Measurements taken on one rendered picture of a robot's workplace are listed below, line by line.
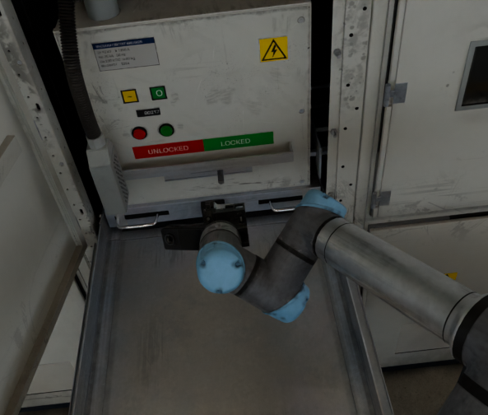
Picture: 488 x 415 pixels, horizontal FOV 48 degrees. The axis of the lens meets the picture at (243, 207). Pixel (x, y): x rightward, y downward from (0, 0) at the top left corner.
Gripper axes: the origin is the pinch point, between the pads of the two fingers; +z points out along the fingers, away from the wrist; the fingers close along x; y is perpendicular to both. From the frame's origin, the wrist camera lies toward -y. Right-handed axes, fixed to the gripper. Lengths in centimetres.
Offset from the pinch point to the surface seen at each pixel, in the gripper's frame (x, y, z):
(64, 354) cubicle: -51, -54, 40
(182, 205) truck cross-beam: -2.5, -8.2, 17.8
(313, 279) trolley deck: -19.5, 20.8, 1.9
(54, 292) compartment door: -16.5, -39.4, 5.8
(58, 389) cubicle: -70, -63, 51
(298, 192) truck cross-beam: -2.7, 20.8, 17.7
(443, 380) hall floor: -88, 70, 54
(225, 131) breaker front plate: 15.6, 4.9, 8.9
